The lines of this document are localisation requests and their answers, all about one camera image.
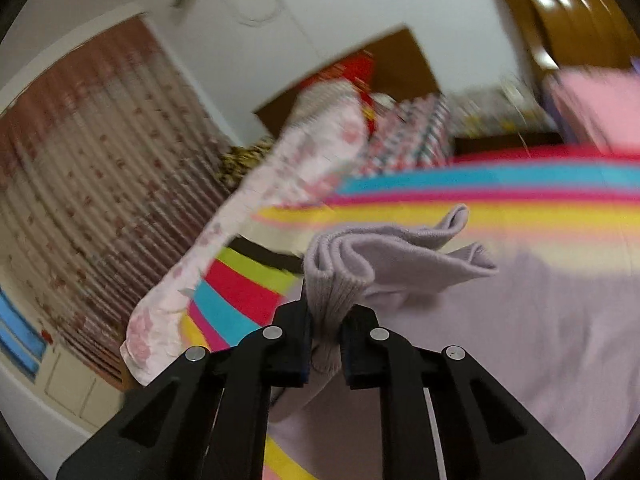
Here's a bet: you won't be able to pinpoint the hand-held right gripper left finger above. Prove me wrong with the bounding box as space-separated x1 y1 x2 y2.
56 277 313 480

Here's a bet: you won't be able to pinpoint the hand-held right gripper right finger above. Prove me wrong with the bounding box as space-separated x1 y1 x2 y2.
340 304 585 480

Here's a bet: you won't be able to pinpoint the purple pants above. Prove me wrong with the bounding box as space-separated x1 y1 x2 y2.
270 204 640 480

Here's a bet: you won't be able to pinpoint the striped colourful blanket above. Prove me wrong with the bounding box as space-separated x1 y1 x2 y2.
180 144 640 480

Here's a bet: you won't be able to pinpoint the tiger print blanket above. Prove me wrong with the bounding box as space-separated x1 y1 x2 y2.
216 142 275 191

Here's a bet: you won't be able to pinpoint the pink floral quilt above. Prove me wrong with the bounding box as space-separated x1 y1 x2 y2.
120 79 371 386

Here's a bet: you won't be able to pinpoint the white low cabinet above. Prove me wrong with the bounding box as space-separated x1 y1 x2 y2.
30 345 126 431

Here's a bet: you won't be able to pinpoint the plaid bed sheet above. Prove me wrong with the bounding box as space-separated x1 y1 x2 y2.
357 92 453 176

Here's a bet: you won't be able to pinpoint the floral striped curtain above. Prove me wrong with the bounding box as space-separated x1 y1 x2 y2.
0 15 241 391

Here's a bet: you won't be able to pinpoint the blue panel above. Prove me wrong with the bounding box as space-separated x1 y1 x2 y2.
0 287 48 381

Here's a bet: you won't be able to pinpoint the nightstand with patterned cover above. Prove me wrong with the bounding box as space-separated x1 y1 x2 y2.
447 85 556 136

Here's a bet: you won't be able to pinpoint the red embroidered pillow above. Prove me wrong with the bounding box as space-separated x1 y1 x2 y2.
315 52 378 133

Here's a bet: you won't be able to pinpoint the plain wooden headboard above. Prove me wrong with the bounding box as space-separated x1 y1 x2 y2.
254 25 441 136

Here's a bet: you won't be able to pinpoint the pink bed sheet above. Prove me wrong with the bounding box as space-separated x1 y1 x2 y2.
547 67 640 153

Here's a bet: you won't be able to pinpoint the panelled glossy wooden headboard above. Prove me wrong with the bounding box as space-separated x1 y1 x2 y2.
492 0 640 86

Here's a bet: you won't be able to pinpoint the white wall cable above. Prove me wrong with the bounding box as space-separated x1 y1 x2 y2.
215 0 321 61

